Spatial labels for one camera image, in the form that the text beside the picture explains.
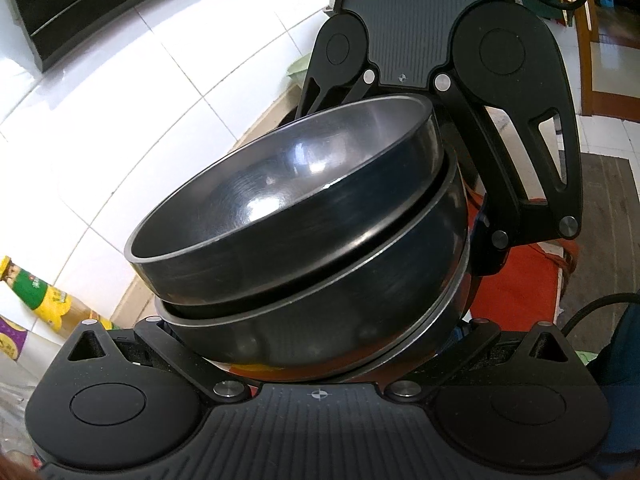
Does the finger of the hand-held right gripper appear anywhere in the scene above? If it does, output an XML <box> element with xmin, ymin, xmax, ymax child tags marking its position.
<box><xmin>432</xmin><ymin>72</ymin><xmax>587</xmax><ymax>273</ymax></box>
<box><xmin>295</xmin><ymin>67</ymin><xmax>383</xmax><ymax>121</ymax></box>

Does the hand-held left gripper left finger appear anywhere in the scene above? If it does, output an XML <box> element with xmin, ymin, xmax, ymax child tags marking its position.
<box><xmin>65</xmin><ymin>316</ymin><xmax>252</xmax><ymax>403</ymax></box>

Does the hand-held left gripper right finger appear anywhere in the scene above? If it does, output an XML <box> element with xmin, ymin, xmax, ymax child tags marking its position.
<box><xmin>384</xmin><ymin>317</ymin><xmax>568</xmax><ymax>403</ymax></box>

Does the green cloth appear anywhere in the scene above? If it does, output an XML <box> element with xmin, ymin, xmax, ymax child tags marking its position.
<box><xmin>287</xmin><ymin>56</ymin><xmax>312</xmax><ymax>86</ymax></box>

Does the orange red cloth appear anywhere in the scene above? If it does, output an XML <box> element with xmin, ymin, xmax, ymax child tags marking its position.
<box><xmin>470</xmin><ymin>240</ymin><xmax>576</xmax><ymax>333</ymax></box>

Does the grey floor mat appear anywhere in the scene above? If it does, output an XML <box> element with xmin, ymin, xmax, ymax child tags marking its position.
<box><xmin>575</xmin><ymin>152</ymin><xmax>636</xmax><ymax>311</ymax></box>

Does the yellow green packet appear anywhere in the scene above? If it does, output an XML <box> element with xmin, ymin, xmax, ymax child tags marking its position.
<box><xmin>0</xmin><ymin>255</ymin><xmax>115</xmax><ymax>337</ymax></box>

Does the purple packet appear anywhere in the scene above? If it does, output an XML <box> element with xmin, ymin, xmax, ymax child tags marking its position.
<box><xmin>0</xmin><ymin>316</ymin><xmax>27</xmax><ymax>361</ymax></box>

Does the person's blue clothing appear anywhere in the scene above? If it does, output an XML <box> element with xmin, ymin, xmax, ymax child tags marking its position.
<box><xmin>595</xmin><ymin>305</ymin><xmax>640</xmax><ymax>466</ymax></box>

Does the wooden frame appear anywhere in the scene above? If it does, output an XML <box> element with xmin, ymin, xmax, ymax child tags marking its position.
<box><xmin>575</xmin><ymin>7</ymin><xmax>640</xmax><ymax>121</ymax></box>

